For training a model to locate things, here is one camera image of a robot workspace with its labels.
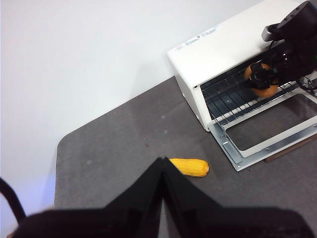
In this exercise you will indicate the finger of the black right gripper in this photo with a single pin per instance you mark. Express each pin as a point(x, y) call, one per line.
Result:
point(260, 69)
point(260, 83)

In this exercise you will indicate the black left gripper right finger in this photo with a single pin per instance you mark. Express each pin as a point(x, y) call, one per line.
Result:
point(235, 223)

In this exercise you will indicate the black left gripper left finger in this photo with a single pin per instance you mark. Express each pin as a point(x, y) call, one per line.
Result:
point(99, 223)

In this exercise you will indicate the white Toshiba toaster oven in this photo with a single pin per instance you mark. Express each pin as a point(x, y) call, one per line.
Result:
point(223, 49)

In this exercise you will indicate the yellow corn cob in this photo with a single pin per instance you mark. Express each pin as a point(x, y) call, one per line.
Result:
point(190, 168)

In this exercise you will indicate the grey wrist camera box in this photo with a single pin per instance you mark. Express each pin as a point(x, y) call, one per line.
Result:
point(271, 33)

